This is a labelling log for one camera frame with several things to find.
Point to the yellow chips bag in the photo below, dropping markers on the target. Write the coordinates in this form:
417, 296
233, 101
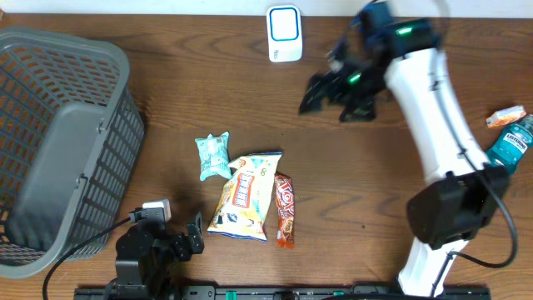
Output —
246, 197

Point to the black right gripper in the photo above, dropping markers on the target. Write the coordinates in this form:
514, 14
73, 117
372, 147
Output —
315, 90

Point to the grey plastic shopping basket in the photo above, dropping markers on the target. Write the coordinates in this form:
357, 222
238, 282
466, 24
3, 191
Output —
70, 138

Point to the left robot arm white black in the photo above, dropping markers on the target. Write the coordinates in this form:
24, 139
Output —
145, 253

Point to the white barcode scanner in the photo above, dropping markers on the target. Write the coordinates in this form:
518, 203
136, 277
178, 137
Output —
284, 34

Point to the teal mouthwash bottle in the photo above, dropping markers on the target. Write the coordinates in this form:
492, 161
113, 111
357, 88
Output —
511, 146

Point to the teal snack packet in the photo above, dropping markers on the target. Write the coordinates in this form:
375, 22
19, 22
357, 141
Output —
213, 153

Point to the red Top chocolate bar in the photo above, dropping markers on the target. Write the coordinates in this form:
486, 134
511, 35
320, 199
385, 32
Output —
286, 211

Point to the orange tissue pack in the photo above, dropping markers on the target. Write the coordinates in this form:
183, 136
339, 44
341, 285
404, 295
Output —
505, 116

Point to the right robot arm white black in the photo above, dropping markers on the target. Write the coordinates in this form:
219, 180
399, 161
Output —
463, 190

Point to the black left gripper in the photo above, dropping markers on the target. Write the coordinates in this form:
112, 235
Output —
183, 249

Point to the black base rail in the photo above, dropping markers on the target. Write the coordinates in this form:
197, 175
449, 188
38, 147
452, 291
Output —
242, 293

